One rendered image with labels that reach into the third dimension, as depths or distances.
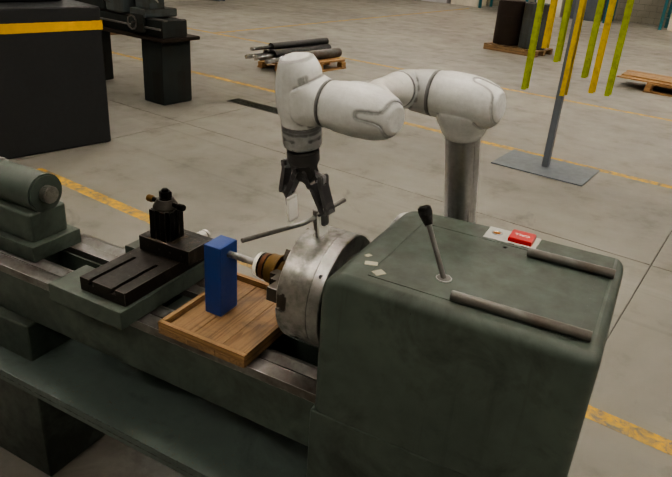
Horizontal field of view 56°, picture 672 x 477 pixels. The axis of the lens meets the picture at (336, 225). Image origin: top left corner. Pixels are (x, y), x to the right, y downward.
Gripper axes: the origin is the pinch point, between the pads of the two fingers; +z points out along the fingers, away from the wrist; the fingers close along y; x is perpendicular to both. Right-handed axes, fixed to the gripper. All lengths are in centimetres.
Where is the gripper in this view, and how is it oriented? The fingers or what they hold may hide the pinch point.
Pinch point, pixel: (307, 220)
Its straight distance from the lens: 154.2
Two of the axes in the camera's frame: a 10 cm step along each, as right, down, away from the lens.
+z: 0.3, 8.3, 5.6
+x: 7.0, -4.2, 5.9
